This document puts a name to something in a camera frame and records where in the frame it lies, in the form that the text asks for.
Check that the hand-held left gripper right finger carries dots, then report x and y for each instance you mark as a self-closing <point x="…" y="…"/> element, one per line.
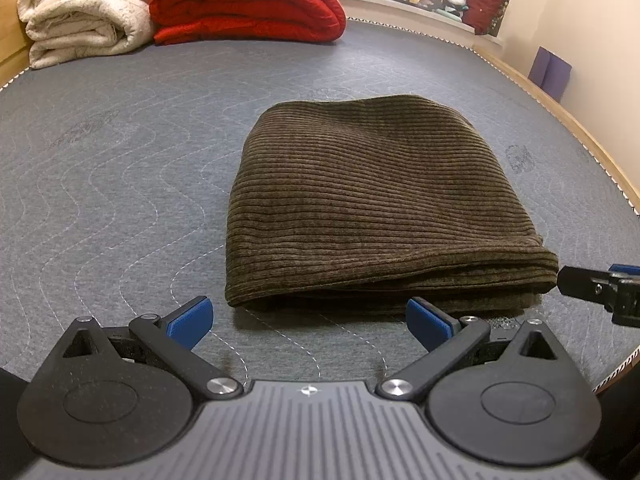
<point x="425" y="319"/>

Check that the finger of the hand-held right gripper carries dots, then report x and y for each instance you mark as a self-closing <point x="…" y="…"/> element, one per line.
<point x="585" y="284"/>

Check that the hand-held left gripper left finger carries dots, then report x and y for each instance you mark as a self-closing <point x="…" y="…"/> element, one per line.
<point x="192" y="317"/>

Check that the grey quilted mattress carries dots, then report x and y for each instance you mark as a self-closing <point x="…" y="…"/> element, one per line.
<point x="125" y="160"/>

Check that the purple folder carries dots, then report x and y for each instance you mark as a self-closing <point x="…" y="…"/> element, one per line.
<point x="550" y="72"/>

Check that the dark red cushion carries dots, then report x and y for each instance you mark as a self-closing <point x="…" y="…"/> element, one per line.
<point x="485" y="5"/>

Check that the white windowsill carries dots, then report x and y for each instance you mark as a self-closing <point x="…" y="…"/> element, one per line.
<point x="400" y="15"/>

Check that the red folded blanket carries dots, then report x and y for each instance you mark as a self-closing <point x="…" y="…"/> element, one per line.
<point x="250" y="5"/>

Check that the cream folded blanket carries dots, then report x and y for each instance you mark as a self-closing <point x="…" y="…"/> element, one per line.
<point x="85" y="15"/>

